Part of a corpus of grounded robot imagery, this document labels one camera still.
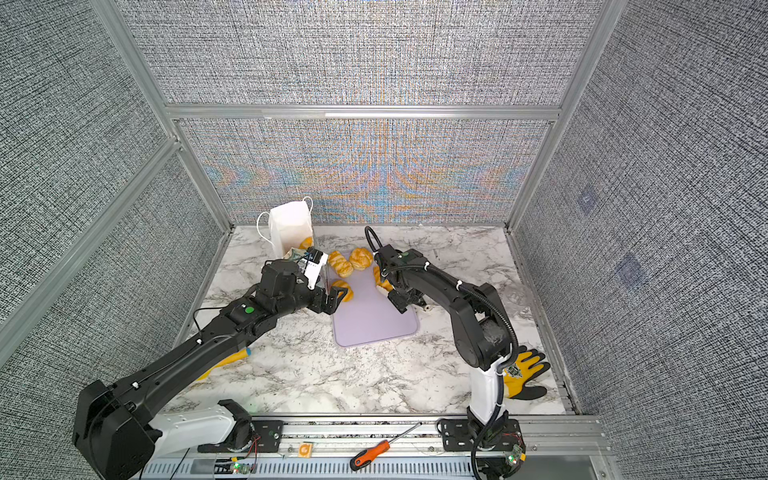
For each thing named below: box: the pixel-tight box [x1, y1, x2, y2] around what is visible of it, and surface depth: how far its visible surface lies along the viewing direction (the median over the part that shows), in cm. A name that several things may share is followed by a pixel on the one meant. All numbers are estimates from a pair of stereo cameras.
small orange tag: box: [298, 443, 313, 459], surface depth 73 cm
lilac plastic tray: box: [331, 269, 418, 348], surface depth 94 cm
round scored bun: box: [350, 247, 373, 271], surface depth 108 cm
